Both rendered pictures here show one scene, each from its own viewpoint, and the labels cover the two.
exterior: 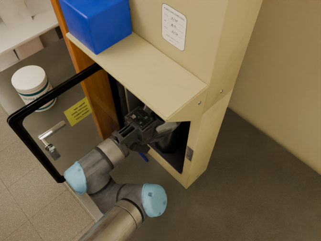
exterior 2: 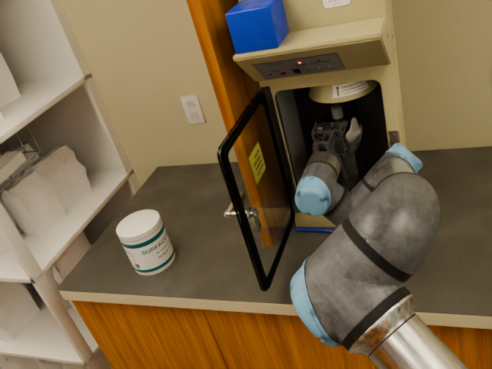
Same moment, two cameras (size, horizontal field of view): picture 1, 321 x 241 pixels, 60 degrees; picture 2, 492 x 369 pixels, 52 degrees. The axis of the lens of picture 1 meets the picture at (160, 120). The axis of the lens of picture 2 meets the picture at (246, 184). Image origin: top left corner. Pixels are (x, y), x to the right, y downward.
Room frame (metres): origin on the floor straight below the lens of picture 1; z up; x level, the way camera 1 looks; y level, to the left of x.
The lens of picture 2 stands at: (-0.52, 0.61, 1.83)
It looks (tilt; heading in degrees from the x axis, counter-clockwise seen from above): 30 degrees down; 342
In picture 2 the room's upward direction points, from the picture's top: 17 degrees counter-clockwise
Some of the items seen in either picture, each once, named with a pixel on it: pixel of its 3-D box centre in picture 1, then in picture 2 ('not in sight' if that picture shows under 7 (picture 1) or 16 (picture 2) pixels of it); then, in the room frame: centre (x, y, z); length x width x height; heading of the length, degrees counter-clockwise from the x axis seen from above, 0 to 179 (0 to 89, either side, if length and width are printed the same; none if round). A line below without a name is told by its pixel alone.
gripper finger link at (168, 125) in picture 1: (170, 122); (354, 127); (0.44, -0.03, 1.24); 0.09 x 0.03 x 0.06; 110
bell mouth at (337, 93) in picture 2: not in sight; (340, 77); (0.52, -0.07, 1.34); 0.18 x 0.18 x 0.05
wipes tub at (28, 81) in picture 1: (35, 88); (146, 241); (0.76, 0.53, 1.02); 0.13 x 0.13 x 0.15
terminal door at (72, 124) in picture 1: (80, 127); (262, 189); (0.46, 0.24, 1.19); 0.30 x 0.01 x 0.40; 134
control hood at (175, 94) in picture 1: (133, 74); (312, 58); (0.42, 0.06, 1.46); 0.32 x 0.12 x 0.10; 44
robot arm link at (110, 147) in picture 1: (111, 151); (321, 168); (0.35, 0.13, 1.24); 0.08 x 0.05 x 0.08; 44
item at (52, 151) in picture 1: (53, 153); (255, 220); (0.37, 0.31, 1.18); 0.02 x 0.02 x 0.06; 44
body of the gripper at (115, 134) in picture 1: (133, 132); (329, 148); (0.40, 0.07, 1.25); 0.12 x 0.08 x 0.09; 134
